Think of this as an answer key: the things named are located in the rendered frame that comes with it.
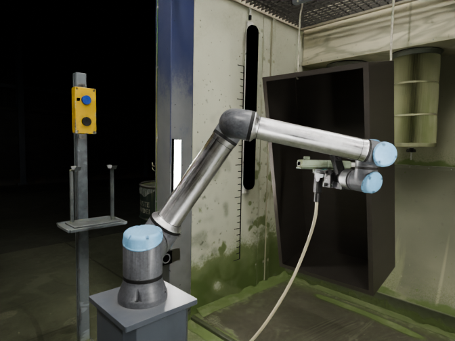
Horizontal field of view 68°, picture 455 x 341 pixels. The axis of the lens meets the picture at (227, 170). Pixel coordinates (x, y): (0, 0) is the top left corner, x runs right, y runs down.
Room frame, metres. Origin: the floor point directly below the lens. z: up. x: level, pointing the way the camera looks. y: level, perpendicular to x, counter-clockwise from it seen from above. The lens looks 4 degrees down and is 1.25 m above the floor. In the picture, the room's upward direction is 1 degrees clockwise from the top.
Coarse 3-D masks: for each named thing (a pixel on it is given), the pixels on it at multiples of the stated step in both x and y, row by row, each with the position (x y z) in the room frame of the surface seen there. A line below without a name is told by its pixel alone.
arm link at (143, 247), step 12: (132, 228) 1.29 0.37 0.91; (144, 228) 1.30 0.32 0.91; (156, 228) 1.30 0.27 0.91; (132, 240) 1.20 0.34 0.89; (144, 240) 1.20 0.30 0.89; (156, 240) 1.23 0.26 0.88; (132, 252) 1.20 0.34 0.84; (144, 252) 1.20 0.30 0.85; (156, 252) 1.23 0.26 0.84; (132, 264) 1.20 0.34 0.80; (144, 264) 1.20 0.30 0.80; (156, 264) 1.23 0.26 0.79; (132, 276) 1.20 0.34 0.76; (144, 276) 1.20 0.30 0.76; (156, 276) 1.23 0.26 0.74
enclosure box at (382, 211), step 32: (352, 64) 1.59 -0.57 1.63; (384, 64) 1.69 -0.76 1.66; (288, 96) 2.16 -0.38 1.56; (320, 96) 2.11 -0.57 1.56; (352, 96) 1.97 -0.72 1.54; (384, 96) 1.71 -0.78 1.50; (320, 128) 2.15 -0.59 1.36; (352, 128) 2.01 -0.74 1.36; (384, 128) 1.73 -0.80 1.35; (288, 160) 2.18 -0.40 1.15; (352, 160) 2.04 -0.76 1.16; (288, 192) 2.19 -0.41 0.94; (352, 192) 2.08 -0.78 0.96; (384, 192) 1.77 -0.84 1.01; (288, 224) 2.20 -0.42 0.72; (320, 224) 2.27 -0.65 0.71; (352, 224) 2.11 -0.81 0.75; (384, 224) 1.79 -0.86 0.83; (288, 256) 2.21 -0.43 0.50; (320, 256) 2.19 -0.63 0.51; (352, 256) 2.15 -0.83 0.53; (384, 256) 1.82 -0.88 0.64; (352, 288) 1.80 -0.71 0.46
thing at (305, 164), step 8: (304, 160) 1.62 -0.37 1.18; (312, 160) 1.64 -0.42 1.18; (320, 160) 1.66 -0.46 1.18; (328, 160) 1.68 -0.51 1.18; (344, 160) 1.76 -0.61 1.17; (304, 168) 1.63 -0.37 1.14; (312, 168) 1.64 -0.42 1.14; (320, 168) 1.66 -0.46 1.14; (328, 168) 1.68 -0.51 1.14; (320, 184) 1.67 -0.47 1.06; (320, 192) 1.67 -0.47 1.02
